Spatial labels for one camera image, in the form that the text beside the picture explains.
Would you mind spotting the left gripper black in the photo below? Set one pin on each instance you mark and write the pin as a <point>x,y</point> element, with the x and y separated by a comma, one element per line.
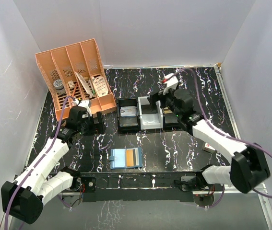
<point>97,122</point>

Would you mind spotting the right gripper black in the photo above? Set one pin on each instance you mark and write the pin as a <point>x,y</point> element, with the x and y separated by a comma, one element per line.
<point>159,97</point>

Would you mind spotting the gold orange credit card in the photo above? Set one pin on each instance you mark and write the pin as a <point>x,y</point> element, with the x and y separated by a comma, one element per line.
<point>133,157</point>

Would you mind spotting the blue leather card holder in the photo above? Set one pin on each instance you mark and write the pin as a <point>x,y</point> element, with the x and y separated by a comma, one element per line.
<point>118,159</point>

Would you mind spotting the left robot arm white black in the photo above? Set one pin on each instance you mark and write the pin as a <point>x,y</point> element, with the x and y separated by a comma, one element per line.
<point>25,197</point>

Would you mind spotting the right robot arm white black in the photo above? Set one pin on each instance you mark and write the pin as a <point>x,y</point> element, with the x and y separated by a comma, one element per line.
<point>248,166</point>

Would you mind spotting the silver card in tray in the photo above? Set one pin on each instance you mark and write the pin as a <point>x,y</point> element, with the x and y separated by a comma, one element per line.
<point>128,111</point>

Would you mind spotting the white plastic bin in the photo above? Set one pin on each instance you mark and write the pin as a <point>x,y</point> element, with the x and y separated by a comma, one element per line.
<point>150,118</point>

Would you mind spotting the black tray left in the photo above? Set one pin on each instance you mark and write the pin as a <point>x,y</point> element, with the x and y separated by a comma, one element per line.
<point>128,124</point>

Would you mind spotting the black tray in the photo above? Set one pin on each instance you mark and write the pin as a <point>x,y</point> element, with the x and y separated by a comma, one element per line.
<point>128,124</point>
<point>170,120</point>

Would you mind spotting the black tray right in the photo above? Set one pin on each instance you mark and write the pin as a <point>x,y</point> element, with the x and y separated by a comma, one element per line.
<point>170,120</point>

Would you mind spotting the white labelled blister pack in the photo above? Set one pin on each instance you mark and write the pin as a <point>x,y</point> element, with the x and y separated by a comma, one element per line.
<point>100,86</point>

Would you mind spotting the white paper packet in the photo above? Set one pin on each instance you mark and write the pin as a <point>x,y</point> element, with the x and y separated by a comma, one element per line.
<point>84,84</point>

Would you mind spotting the small white eraser box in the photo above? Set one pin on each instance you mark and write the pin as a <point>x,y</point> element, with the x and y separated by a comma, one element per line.
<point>71,84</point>

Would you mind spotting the roll of tape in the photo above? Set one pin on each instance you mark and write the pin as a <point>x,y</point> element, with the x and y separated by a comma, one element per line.
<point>58,85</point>

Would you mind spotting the orange plastic file organizer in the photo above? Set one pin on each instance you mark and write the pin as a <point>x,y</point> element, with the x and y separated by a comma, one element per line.
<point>62,63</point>

